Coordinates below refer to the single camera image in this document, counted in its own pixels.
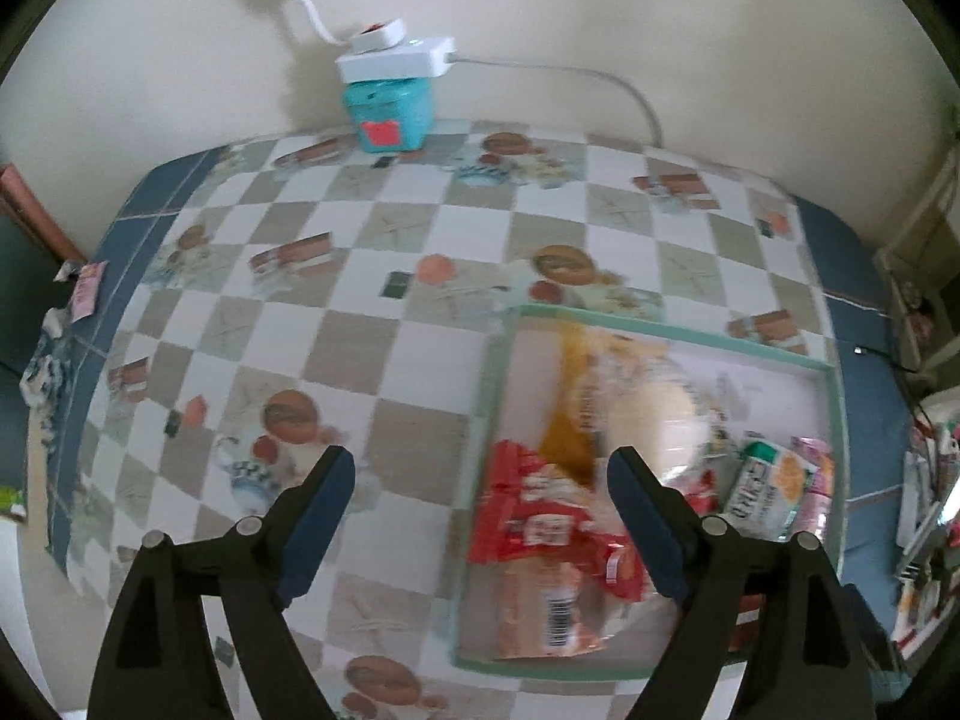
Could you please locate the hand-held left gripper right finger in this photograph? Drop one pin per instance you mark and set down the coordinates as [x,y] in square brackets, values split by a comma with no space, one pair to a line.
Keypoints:
[646,519]

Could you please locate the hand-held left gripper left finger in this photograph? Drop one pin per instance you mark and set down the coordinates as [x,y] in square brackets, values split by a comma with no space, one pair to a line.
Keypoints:
[319,519]

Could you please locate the clear bun packet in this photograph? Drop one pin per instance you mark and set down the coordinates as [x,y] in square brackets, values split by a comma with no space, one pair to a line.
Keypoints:
[660,424]

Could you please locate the red white snack packet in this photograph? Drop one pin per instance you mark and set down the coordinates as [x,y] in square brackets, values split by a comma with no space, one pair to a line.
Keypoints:
[536,517]

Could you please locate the green white cracker packet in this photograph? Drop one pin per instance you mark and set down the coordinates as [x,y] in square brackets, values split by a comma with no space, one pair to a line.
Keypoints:
[765,495]

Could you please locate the orange barcode snack packet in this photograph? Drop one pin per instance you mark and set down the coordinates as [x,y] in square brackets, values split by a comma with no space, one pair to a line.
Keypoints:
[540,604]

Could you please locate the yellow bread packet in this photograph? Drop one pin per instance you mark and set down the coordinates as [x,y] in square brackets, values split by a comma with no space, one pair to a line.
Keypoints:
[571,405]

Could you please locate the pink purple snack packet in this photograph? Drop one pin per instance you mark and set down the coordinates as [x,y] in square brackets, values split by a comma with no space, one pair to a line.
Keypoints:
[817,480]

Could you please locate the green-rimmed white tray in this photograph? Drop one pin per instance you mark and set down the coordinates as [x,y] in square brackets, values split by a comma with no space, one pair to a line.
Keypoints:
[757,382]

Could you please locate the pile of colourful clutter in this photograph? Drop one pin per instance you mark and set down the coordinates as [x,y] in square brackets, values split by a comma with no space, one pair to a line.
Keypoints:
[930,510]

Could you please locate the checked printed tablecloth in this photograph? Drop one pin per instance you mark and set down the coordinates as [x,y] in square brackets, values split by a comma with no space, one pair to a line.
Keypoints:
[420,240]

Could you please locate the green plastic bag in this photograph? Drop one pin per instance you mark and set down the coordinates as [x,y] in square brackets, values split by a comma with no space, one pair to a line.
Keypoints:
[11,502]

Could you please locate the crumpled blue white wrapper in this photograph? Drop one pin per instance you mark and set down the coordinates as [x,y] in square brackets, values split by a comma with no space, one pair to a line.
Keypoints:
[46,375]

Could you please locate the silver wrapper scrap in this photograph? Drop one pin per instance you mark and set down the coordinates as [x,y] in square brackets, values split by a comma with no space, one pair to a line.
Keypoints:
[66,270]

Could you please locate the dark cabinet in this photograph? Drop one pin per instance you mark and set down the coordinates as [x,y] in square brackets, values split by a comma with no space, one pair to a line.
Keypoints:
[19,300]

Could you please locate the teal box with red label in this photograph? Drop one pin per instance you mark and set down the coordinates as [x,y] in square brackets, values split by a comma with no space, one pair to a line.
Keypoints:
[388,114]

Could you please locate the brown wooden strip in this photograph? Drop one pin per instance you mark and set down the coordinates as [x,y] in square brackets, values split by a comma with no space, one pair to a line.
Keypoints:
[34,214]

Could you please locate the white power strip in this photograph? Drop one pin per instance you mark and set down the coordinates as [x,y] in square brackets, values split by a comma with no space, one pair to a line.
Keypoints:
[396,60]

